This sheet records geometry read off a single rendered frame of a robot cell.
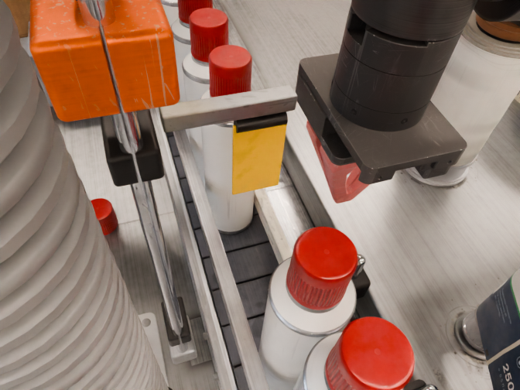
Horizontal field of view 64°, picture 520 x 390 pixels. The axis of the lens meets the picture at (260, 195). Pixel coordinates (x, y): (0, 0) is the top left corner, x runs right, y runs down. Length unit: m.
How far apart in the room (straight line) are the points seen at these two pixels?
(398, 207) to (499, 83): 0.17
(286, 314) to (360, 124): 0.11
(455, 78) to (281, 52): 0.42
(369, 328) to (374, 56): 0.13
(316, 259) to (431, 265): 0.29
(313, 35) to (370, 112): 0.65
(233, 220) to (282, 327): 0.21
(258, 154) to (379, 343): 0.11
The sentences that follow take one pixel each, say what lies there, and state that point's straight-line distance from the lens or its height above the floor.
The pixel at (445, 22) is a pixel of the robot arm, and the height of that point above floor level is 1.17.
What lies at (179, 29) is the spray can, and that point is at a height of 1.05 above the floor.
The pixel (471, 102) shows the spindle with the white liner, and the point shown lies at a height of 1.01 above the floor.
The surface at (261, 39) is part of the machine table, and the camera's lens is 0.86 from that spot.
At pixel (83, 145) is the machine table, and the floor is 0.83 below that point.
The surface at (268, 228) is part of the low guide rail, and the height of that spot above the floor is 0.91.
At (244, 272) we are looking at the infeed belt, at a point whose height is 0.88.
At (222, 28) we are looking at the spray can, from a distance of 0.37.
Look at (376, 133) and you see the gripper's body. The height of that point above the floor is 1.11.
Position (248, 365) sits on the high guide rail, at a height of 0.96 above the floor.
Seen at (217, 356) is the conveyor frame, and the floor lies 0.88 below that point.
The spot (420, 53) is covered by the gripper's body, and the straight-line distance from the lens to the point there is 0.22.
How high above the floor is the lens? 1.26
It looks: 51 degrees down
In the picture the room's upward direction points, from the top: 5 degrees clockwise
